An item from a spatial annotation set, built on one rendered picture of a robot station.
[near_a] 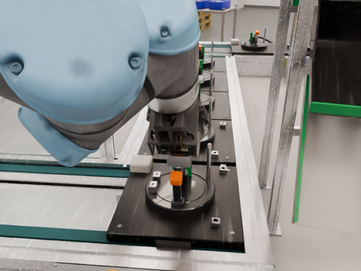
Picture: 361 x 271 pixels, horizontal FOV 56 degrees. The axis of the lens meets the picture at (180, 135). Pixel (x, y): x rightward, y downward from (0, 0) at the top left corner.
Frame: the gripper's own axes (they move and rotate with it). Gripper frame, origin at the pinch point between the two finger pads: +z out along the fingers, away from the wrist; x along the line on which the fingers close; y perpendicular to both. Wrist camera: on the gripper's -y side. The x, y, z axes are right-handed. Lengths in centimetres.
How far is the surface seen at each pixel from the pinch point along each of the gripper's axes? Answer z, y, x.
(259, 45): 92, -92, 30
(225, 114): 36.8, -23.1, 10.2
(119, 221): 4.2, 15.7, -10.3
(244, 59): 87, -79, 22
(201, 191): 7.8, 8.4, 4.3
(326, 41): -7.2, -16.5, 25.7
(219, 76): 61, -52, 9
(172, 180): -3.0, 9.5, -0.5
